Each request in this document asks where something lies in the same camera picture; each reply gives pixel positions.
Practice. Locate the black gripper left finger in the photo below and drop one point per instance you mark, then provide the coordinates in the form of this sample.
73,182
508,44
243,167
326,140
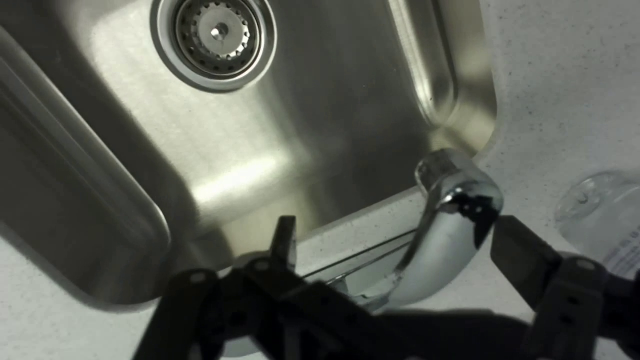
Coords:
203,311

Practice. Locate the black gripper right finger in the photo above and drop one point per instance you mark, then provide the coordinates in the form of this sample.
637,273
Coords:
574,299

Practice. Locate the stainless steel sink basin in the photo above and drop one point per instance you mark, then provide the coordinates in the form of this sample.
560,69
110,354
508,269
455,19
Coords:
117,174

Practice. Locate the sink drain strainer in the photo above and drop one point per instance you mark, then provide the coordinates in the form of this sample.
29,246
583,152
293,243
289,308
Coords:
214,44

